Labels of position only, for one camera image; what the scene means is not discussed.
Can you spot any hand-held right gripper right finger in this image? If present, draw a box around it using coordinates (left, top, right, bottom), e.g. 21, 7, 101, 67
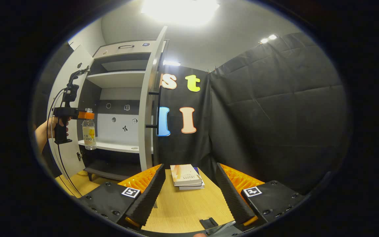
215, 163, 307, 231

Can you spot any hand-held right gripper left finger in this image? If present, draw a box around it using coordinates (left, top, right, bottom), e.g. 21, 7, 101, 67
79, 164, 166, 229

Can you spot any clear bottle yellow label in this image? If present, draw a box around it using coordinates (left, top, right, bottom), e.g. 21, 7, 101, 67
82, 108, 97, 150

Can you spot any grey cabinet door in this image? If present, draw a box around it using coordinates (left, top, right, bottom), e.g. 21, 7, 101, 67
46, 44, 94, 180
138, 26, 168, 172

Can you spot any grey cabinet with shelves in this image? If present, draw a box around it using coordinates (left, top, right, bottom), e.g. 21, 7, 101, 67
77, 39, 169, 181

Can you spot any white book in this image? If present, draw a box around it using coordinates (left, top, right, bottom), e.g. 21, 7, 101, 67
178, 182, 205, 191

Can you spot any beige cover book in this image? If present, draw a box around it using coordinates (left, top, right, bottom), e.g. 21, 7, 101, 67
170, 164, 203, 187

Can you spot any large ceiling light panel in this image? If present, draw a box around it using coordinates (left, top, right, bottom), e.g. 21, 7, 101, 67
141, 0, 220, 27

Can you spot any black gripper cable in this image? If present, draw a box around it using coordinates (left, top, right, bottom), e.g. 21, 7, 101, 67
46, 87, 85, 198

